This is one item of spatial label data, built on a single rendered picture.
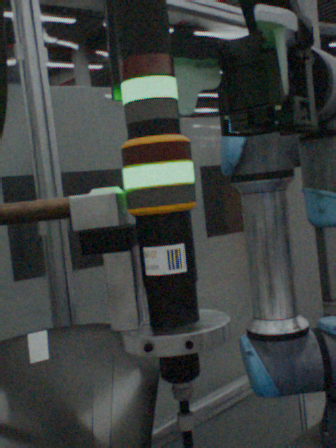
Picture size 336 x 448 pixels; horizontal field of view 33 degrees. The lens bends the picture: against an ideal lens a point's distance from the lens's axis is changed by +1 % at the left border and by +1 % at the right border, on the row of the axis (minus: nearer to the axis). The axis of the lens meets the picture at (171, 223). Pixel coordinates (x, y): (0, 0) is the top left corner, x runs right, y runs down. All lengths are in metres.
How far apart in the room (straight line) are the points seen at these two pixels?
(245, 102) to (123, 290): 0.23
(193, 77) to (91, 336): 0.25
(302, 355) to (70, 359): 0.63
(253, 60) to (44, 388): 0.33
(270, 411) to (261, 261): 0.82
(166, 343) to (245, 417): 1.36
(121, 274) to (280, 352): 0.74
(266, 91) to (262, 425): 1.36
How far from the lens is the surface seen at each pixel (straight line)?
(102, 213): 0.35
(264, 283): 1.05
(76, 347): 0.54
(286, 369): 1.08
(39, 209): 0.37
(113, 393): 0.50
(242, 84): 0.52
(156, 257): 0.34
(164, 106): 0.35
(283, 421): 1.86
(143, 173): 0.34
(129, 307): 0.35
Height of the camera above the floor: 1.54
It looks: 3 degrees down
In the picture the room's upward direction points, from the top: 6 degrees counter-clockwise
